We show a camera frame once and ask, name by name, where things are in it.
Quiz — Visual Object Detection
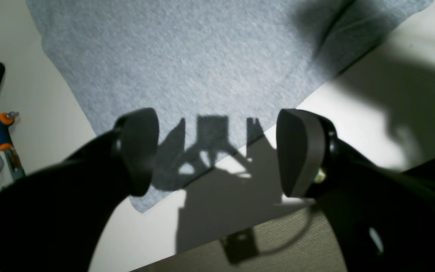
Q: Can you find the orange blue screwdriver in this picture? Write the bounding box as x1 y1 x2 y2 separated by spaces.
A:
0 111 26 181

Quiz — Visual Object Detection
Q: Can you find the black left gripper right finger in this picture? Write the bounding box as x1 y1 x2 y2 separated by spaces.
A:
276 109 435 272

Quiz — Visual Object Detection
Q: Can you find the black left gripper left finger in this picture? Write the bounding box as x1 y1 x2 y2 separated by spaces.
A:
0 108 159 272

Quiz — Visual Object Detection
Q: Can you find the grey T-shirt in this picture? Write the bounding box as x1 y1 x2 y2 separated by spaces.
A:
26 0 432 213

